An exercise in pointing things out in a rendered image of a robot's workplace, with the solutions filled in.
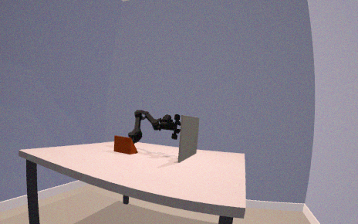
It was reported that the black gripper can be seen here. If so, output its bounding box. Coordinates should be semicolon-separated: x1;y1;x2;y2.
166;114;181;140

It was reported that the beige wall panel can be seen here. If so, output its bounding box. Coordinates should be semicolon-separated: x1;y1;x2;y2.
178;115;200;163

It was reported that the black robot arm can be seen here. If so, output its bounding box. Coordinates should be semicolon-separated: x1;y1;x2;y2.
128;110;175;144

